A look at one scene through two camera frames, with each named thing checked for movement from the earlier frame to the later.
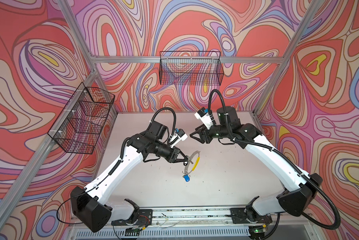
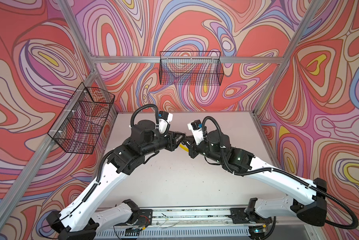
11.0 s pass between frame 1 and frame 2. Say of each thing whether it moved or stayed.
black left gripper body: moved
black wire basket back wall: stayed
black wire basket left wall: stayed
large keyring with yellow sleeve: moved
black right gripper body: moved
